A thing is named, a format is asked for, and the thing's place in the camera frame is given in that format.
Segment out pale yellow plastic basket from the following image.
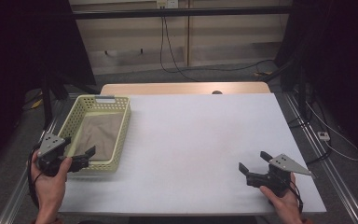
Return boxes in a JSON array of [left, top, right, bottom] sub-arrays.
[[57, 94, 132, 173]]

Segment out black metal stand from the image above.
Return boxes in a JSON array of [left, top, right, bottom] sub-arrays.
[[40, 70, 101, 131], [271, 55, 316, 123]]

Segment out white floor cable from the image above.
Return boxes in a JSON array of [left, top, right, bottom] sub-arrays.
[[306, 102, 358, 162]]

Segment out wooden table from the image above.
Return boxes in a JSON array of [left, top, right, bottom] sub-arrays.
[[100, 81, 271, 96]]

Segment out person's left hand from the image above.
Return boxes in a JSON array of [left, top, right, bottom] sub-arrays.
[[31, 150, 73, 222]]

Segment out white table mat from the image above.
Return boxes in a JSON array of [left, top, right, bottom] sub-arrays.
[[59, 92, 327, 217]]

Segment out white wall socket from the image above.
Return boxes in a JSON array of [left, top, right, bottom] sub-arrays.
[[156, 0, 180, 9]]

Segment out metal floor rail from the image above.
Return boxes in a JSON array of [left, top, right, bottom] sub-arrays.
[[282, 92, 358, 224], [0, 92, 74, 224]]

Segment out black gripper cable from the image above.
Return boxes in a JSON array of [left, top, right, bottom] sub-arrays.
[[26, 145, 45, 210], [288, 180, 304, 215]]

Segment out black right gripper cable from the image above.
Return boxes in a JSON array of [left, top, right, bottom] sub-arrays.
[[288, 180, 304, 215]]

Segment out black horizontal bar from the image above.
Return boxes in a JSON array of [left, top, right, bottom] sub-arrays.
[[73, 5, 293, 21]]

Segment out black hanging cable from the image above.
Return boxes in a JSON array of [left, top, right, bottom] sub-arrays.
[[158, 15, 200, 83]]

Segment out beige pants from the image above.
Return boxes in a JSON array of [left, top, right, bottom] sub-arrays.
[[74, 111, 125, 162]]

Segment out person's right hand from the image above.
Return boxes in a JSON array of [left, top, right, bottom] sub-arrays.
[[259, 173, 302, 224]]

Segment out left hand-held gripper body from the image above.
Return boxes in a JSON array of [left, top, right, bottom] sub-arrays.
[[36, 133, 67, 177]]

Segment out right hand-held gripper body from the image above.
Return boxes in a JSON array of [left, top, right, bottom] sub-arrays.
[[267, 153, 312, 198]]

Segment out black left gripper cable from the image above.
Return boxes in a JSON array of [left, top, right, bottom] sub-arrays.
[[26, 145, 45, 210]]

